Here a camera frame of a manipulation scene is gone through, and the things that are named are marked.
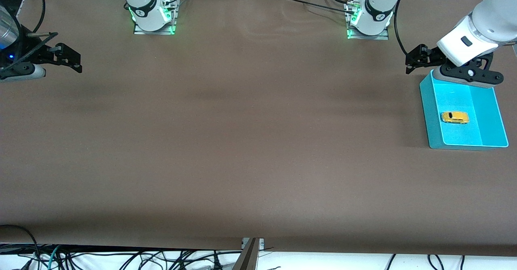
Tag black looped floor cable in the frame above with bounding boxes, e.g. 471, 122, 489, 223
0, 224, 42, 270

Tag brown table cover sheet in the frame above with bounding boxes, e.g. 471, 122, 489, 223
0, 0, 517, 257

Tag yellow beetle toy car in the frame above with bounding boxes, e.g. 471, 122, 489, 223
441, 111, 470, 125

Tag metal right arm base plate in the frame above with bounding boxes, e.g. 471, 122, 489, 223
133, 0, 179, 36

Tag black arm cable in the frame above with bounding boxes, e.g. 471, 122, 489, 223
8, 0, 46, 36
394, 0, 414, 57

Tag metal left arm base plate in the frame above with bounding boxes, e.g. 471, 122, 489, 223
346, 2, 391, 41

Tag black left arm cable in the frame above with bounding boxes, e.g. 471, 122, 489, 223
394, 0, 414, 57

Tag grey angled post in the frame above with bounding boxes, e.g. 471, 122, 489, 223
232, 238, 261, 270

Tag cyan plastic bin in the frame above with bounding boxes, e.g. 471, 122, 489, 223
419, 69, 509, 150

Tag black cable across table edge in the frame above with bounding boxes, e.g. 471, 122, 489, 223
279, 0, 358, 16

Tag tangled black floor cables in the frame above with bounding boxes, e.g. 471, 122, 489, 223
61, 248, 227, 270

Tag teal floor cable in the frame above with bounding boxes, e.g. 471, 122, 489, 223
47, 245, 62, 270

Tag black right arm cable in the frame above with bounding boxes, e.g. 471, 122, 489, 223
8, 0, 46, 36

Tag small metal bracket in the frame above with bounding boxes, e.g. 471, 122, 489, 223
241, 238, 265, 251

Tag black right camera mount frame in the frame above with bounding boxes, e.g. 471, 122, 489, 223
0, 31, 60, 76

